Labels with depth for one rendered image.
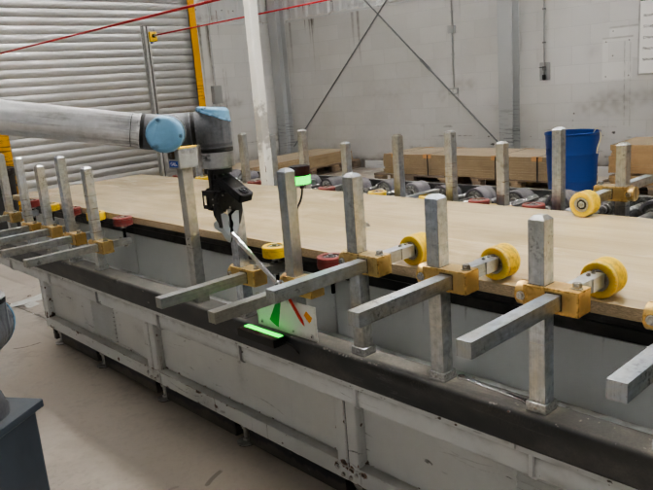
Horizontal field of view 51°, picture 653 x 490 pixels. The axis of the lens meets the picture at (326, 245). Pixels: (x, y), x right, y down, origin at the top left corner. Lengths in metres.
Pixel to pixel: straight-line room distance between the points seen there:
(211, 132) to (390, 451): 1.11
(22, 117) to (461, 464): 1.47
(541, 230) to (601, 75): 7.68
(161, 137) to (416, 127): 8.77
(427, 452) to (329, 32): 9.77
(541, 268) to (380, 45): 9.48
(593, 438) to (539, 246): 0.37
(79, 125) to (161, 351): 1.64
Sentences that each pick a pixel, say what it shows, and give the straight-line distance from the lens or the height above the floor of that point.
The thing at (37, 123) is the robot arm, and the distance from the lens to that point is 1.81.
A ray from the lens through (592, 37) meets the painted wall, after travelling 9.04.
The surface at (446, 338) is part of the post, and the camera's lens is 1.58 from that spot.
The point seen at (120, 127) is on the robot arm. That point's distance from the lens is 1.78.
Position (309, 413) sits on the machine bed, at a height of 0.26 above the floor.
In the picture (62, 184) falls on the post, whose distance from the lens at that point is 3.13.
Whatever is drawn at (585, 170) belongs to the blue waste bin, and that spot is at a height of 0.33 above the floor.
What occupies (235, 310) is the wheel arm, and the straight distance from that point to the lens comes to 1.72.
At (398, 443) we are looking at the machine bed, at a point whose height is 0.30.
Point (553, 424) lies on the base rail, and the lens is 1.45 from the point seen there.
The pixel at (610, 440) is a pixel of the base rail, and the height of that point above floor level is 0.70.
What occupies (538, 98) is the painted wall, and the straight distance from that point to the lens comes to 9.34.
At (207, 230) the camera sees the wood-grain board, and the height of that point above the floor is 0.90.
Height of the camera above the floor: 1.38
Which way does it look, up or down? 13 degrees down
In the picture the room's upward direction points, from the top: 5 degrees counter-clockwise
